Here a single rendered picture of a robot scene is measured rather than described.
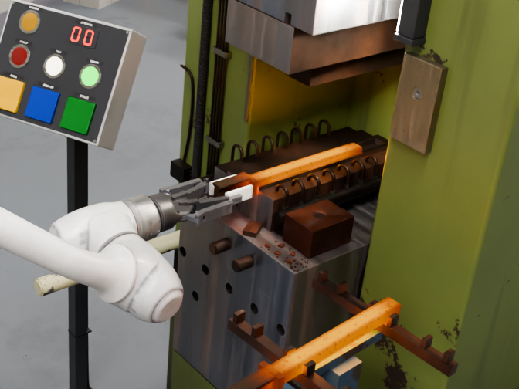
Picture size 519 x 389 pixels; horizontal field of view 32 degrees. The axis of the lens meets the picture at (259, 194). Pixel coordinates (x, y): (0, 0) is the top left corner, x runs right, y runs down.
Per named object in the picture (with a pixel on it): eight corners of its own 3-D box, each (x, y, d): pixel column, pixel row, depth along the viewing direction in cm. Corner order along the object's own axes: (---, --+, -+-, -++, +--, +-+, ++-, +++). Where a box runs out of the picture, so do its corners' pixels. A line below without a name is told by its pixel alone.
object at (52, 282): (42, 302, 216) (42, 284, 213) (32, 291, 219) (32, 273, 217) (192, 248, 242) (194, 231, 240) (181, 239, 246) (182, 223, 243)
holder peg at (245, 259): (238, 275, 187) (239, 264, 186) (230, 268, 189) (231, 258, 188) (253, 269, 190) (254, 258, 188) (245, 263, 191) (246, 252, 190)
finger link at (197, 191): (174, 215, 182) (168, 212, 183) (208, 195, 191) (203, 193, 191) (174, 198, 181) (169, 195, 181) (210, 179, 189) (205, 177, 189)
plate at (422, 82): (424, 154, 169) (442, 69, 161) (388, 136, 175) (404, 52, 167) (431, 152, 171) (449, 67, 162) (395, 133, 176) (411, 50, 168)
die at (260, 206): (269, 231, 192) (274, 197, 188) (212, 191, 205) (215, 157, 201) (403, 183, 217) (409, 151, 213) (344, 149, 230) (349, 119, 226)
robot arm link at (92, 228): (108, 231, 180) (144, 268, 173) (36, 253, 171) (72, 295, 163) (113, 186, 174) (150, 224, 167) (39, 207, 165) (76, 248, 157)
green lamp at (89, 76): (89, 89, 209) (89, 72, 207) (79, 82, 212) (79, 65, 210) (101, 87, 211) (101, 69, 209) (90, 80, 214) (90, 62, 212)
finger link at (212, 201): (177, 199, 180) (179, 203, 179) (228, 191, 185) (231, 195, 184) (176, 216, 182) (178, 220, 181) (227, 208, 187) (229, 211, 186)
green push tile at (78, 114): (85, 135, 209) (95, 103, 209) (58, 126, 212) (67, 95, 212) (89, 136, 211) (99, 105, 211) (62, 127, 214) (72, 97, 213)
